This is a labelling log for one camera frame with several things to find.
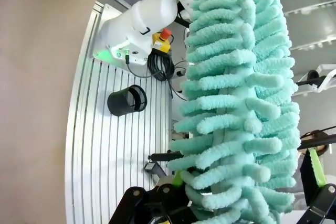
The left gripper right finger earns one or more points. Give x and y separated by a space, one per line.
323 203

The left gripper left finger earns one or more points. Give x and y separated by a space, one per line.
147 205

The teal chenille duster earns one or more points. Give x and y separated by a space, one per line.
231 103

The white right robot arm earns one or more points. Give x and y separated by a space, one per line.
152 11

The black power adapter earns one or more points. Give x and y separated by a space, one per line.
150 167

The black mesh pen cup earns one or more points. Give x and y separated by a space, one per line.
120 102

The black clamp rod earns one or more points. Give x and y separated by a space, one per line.
309 79

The yellow emergency stop button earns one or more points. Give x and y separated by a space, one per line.
161 43

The slotted aluminium base plate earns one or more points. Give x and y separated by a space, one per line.
105 155

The white bracket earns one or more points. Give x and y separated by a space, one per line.
328 81

